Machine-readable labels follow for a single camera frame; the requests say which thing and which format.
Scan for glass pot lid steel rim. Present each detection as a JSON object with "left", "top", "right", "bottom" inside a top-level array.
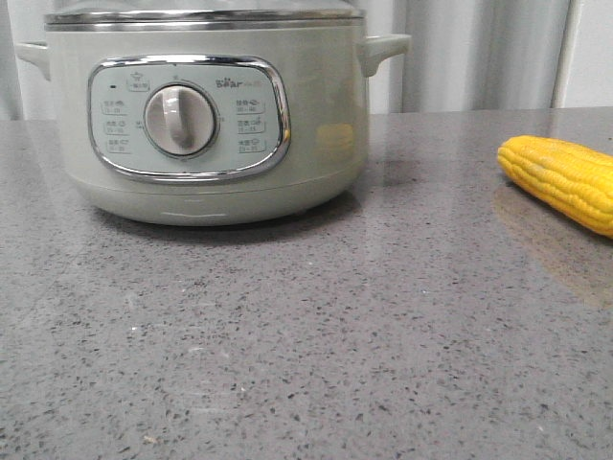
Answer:
[{"left": 45, "top": 0, "right": 365, "bottom": 25}]

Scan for yellow corn cob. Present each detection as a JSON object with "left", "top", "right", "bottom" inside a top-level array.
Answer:
[{"left": 497, "top": 135, "right": 612, "bottom": 238}]

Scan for pale green electric cooking pot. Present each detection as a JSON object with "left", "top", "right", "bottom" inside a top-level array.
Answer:
[{"left": 15, "top": 13, "right": 411, "bottom": 226}]

